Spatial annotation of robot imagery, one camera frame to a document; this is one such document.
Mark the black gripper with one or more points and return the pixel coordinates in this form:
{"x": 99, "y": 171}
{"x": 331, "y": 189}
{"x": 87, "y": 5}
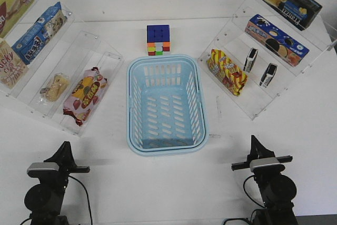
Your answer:
{"x": 258, "y": 151}
{"x": 63, "y": 162}

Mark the clear-wrapped bread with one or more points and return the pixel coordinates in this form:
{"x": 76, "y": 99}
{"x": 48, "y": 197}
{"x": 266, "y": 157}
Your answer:
{"x": 55, "y": 87}

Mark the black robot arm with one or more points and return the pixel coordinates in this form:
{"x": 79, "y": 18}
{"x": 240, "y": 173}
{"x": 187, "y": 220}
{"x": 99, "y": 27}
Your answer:
{"x": 277, "y": 190}
{"x": 45, "y": 199}

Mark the light blue plastic basket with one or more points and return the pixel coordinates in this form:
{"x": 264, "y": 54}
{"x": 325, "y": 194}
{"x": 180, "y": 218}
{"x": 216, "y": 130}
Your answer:
{"x": 165, "y": 106}

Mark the black white tissue pack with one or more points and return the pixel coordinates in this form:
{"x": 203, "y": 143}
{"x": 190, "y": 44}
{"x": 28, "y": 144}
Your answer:
{"x": 250, "y": 59}

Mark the pink strawberry cake bag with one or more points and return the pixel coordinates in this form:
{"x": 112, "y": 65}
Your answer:
{"x": 85, "y": 96}

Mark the yellow red striped snack bag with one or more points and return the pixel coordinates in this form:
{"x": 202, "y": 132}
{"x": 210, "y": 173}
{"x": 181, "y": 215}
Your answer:
{"x": 227, "y": 72}

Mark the clear acrylic left shelf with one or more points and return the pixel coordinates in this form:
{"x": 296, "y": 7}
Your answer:
{"x": 71, "y": 51}

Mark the clear acrylic shelf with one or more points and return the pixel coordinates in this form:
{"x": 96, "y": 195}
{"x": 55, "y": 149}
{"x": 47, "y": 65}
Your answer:
{"x": 236, "y": 44}
{"x": 71, "y": 51}

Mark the clear acrylic right shelf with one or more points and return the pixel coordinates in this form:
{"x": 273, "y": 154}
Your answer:
{"x": 236, "y": 44}

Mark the beige Pocky box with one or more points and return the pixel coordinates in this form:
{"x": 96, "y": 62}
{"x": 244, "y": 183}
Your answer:
{"x": 12, "y": 66}

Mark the blue sandwich cookie box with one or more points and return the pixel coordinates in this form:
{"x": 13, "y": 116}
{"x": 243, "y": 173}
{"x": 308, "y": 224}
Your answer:
{"x": 276, "y": 40}

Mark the blue cookie bag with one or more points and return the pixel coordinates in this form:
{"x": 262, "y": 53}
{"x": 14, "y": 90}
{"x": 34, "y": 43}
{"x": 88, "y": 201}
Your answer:
{"x": 29, "y": 45}

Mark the multicolour puzzle cube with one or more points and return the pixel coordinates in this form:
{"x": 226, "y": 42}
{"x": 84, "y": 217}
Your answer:
{"x": 158, "y": 39}

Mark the black corn snack box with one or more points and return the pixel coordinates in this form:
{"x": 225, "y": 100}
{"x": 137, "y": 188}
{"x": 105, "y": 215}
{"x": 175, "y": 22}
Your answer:
{"x": 300, "y": 13}

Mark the yellow wafer snack box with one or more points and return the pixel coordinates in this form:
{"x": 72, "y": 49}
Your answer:
{"x": 11, "y": 13}

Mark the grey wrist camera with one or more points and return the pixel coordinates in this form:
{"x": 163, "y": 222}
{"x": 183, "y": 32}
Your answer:
{"x": 42, "y": 169}
{"x": 263, "y": 163}

